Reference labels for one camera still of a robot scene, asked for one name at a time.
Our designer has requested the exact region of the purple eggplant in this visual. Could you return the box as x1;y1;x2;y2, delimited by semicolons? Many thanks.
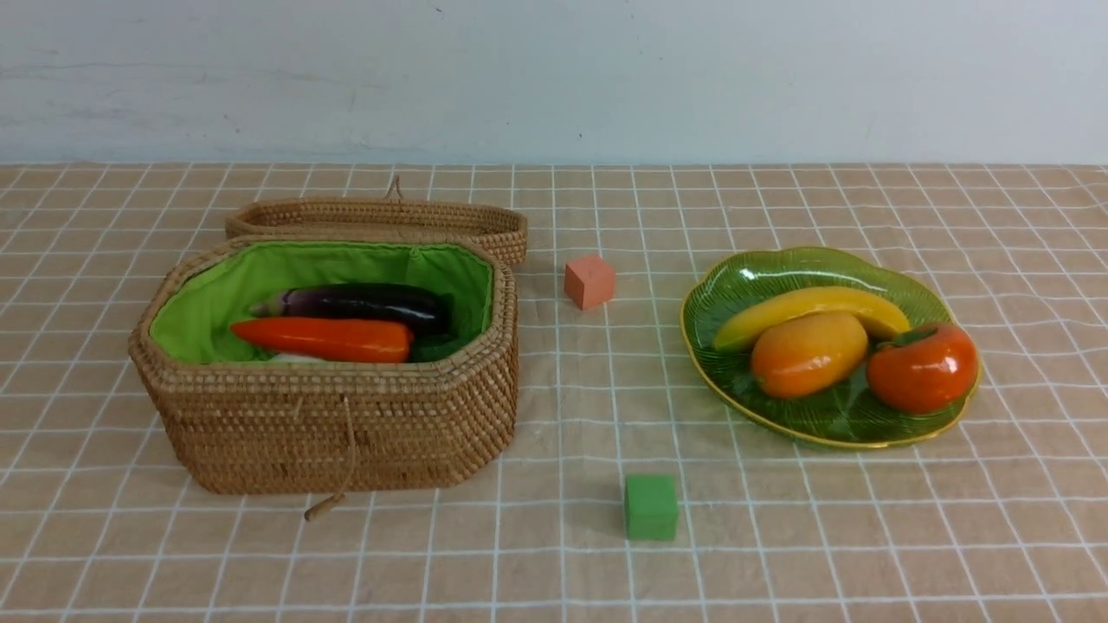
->
250;283;454;337

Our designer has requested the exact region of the orange carrot with leaves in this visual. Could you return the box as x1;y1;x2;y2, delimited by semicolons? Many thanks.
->
229;317;416;362

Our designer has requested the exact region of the orange yellow mango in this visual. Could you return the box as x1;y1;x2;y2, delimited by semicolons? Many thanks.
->
750;312;869;400

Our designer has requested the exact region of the white radish with leaves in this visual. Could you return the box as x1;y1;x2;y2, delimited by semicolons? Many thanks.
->
267;353;328;364

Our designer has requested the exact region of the orange persimmon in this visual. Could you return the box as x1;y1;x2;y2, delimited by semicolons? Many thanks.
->
866;321;979;415

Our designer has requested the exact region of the orange cube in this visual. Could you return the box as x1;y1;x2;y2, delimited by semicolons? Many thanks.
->
564;254;616;312

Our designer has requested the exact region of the woven rattan basket lid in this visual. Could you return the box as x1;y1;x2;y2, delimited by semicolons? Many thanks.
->
224;175;529;266

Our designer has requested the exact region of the green cube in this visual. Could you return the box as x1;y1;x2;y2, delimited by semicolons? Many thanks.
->
622;473;680;542

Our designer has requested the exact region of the green glass leaf plate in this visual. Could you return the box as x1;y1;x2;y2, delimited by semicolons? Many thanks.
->
680;246;982;451

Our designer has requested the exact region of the yellow banana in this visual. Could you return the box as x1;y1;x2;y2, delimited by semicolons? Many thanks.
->
712;286;911;353

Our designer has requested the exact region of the woven rattan basket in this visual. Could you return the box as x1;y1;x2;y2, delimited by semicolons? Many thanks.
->
129;235;519;499

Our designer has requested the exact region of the checked beige tablecloth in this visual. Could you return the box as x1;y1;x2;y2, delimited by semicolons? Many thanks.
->
1;164;1107;622

